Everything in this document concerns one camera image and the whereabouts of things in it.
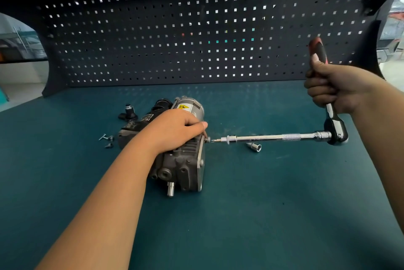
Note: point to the black rubber mount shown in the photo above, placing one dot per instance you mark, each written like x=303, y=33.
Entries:
x=128, y=112

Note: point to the red black ratchet wrench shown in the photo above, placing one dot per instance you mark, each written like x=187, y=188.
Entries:
x=336, y=127

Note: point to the person's right forearm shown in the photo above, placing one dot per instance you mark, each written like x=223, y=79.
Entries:
x=383, y=127

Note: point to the person's right thumb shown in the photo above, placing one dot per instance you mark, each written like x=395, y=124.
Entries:
x=317, y=62

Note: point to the grey metal air compressor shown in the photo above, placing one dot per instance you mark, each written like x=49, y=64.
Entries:
x=181, y=165

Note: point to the person's left hand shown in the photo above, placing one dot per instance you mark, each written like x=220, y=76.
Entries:
x=169, y=131

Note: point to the black pegboard back panel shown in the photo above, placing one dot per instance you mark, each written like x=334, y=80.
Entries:
x=202, y=36

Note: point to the person's left thumb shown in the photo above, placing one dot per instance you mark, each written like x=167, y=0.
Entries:
x=202, y=135

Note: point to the chrome extension bar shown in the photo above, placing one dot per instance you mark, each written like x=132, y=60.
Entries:
x=271, y=137

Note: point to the small chrome socket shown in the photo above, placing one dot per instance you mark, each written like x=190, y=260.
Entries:
x=254, y=146

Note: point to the person's left forearm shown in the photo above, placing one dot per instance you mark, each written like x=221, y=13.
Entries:
x=104, y=206

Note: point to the person's right hand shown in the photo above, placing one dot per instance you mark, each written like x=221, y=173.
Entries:
x=342, y=88

